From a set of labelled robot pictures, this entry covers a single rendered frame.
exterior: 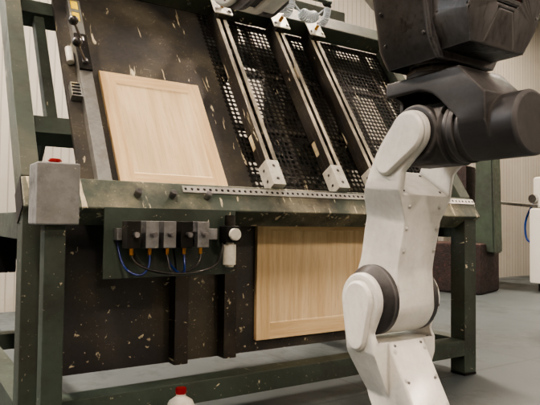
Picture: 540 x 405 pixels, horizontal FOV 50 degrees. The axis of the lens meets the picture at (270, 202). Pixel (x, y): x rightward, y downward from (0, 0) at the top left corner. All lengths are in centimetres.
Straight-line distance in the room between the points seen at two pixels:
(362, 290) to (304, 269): 152
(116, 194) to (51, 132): 38
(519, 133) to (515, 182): 847
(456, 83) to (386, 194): 25
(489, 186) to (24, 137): 555
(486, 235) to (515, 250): 264
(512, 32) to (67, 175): 122
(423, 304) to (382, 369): 15
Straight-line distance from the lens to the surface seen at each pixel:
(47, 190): 175
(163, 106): 245
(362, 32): 360
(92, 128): 221
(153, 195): 209
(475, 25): 109
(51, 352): 183
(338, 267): 281
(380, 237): 121
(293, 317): 268
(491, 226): 685
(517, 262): 952
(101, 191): 203
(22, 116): 216
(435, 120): 111
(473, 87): 107
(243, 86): 271
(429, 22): 111
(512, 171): 945
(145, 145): 227
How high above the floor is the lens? 76
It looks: 2 degrees up
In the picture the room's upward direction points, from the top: 1 degrees clockwise
